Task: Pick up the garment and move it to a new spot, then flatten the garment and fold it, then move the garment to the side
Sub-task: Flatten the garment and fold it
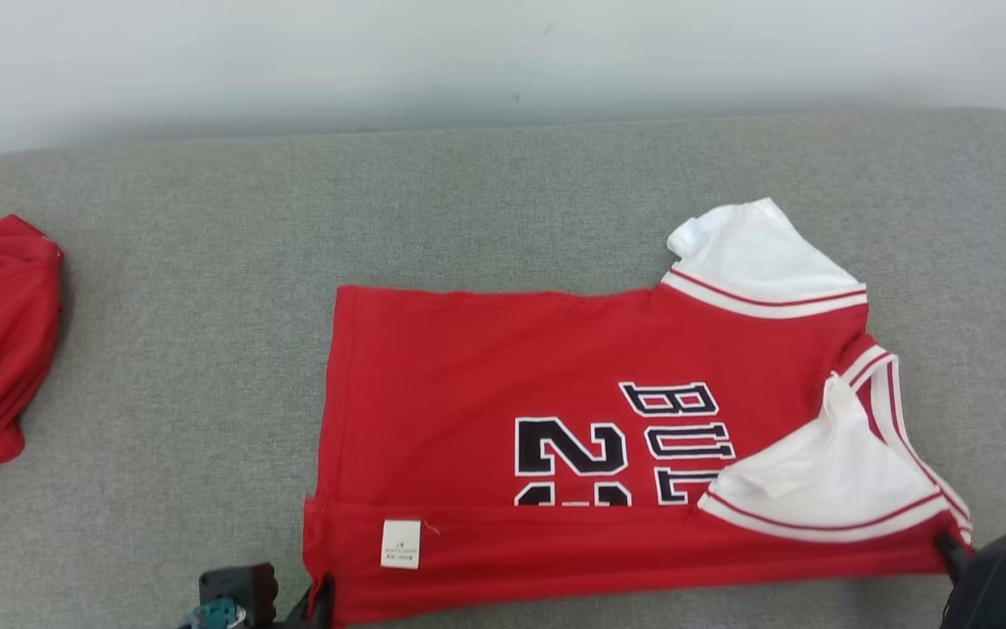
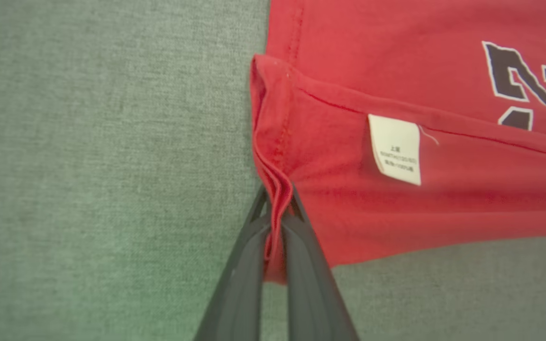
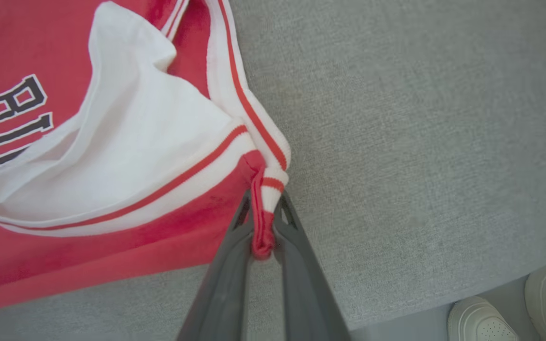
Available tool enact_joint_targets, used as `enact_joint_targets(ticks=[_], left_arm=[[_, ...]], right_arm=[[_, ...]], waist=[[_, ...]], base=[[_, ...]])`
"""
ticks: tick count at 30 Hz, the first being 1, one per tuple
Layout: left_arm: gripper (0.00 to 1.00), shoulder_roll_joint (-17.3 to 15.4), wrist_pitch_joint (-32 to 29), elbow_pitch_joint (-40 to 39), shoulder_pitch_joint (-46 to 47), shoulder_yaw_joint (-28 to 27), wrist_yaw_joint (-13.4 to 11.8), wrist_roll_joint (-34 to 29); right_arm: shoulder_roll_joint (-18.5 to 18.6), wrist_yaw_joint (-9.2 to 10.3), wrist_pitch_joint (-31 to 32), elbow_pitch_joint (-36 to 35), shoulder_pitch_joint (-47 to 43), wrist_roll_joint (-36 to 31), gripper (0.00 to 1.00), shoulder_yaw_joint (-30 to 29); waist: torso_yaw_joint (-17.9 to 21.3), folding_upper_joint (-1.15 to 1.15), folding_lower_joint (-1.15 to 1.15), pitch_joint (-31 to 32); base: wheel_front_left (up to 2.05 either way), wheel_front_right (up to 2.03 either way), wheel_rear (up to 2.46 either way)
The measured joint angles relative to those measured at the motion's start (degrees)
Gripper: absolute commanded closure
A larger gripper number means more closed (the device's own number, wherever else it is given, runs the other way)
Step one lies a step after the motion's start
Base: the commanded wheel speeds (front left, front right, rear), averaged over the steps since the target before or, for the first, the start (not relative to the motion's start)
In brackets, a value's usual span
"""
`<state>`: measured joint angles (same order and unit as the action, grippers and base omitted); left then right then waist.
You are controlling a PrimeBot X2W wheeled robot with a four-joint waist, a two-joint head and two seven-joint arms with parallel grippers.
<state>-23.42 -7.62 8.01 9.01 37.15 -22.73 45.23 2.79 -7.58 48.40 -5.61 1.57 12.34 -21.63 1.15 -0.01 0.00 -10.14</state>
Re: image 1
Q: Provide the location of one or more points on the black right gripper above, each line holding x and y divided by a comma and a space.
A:
1001, 577

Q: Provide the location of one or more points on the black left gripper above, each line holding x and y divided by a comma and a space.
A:
237, 594

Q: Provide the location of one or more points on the red basketball jersey white trim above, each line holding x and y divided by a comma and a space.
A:
485, 384

